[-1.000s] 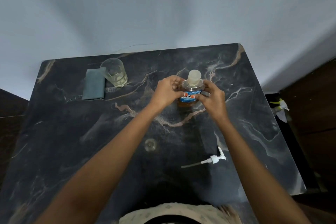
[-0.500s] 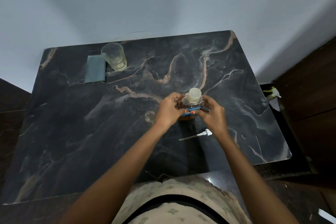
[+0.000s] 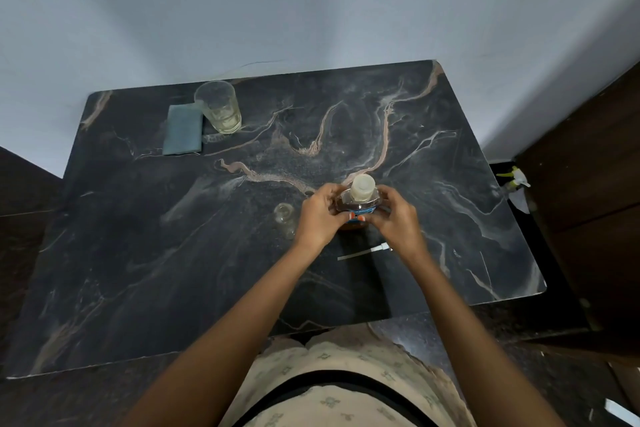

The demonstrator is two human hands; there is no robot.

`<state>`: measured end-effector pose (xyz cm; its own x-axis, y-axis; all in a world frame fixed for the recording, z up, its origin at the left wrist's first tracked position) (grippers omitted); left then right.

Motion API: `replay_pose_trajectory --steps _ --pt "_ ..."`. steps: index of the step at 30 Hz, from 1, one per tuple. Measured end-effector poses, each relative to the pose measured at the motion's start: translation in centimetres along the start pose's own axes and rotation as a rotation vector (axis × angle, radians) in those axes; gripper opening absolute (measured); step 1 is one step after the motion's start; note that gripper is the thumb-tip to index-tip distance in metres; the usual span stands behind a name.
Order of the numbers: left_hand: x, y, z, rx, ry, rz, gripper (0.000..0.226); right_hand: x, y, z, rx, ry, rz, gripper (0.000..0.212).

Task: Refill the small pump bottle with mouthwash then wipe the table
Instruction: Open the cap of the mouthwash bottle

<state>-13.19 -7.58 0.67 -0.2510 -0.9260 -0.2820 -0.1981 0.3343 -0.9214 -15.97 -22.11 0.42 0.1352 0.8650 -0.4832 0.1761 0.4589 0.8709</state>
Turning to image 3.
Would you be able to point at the person's left hand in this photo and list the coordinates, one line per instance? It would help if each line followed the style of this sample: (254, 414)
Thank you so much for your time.
(316, 218)

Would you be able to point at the person's right hand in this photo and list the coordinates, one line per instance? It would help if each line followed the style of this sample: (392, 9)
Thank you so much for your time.
(400, 226)

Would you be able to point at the person's left thumb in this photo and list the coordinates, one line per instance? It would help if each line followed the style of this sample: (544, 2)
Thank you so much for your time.
(334, 191)

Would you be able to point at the person's right thumb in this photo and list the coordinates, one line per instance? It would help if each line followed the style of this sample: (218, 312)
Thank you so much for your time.
(387, 195)

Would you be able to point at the white-capped bottle with blue label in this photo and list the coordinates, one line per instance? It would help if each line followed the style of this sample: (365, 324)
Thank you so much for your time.
(361, 194)

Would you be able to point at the person's right forearm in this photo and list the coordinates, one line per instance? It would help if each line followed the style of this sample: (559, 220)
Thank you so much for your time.
(470, 341)

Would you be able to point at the person's left forearm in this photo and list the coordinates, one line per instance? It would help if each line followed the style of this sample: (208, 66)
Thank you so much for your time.
(235, 336)

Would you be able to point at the small clear glass vial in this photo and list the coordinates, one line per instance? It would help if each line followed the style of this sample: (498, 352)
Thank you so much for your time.
(285, 218)

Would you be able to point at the white plastic dropper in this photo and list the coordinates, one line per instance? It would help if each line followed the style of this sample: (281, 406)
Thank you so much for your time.
(366, 252)

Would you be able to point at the spray bottle with green nozzle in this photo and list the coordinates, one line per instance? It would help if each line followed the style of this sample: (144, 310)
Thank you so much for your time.
(516, 187)

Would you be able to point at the clear drinking glass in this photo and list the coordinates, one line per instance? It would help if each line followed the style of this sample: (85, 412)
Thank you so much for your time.
(219, 109)

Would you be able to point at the grey-blue folded cloth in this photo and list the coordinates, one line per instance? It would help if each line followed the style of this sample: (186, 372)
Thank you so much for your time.
(182, 130)

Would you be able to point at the beige patterned garment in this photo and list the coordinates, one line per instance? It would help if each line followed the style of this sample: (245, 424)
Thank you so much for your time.
(345, 381)

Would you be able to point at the dark wooden door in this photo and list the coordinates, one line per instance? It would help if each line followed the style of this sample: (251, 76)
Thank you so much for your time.
(590, 191)

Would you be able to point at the white flat object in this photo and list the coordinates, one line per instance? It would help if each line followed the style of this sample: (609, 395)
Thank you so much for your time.
(621, 412)

